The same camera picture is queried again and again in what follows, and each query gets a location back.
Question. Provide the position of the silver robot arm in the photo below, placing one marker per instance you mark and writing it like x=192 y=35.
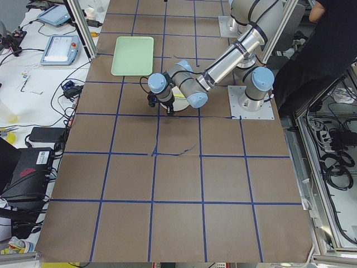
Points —
x=267 y=15
x=195 y=86

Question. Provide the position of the mint green tray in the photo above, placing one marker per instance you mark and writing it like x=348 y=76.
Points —
x=133 y=56

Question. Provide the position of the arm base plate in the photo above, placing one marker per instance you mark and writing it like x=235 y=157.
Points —
x=241 y=107
x=228 y=27

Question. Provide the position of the white round plate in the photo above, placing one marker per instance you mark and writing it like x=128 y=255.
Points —
x=179 y=104

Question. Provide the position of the aluminium frame post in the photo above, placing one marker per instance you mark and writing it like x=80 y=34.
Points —
x=79 y=21

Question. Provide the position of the person in black clothes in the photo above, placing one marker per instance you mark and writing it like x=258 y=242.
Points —
x=329 y=51

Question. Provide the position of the black power adapter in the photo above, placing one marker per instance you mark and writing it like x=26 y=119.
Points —
x=46 y=134

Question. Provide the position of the blue teach pendant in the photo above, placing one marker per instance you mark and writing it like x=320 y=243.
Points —
x=56 y=15
x=60 y=50

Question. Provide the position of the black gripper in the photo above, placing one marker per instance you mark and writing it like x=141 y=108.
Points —
x=168 y=105

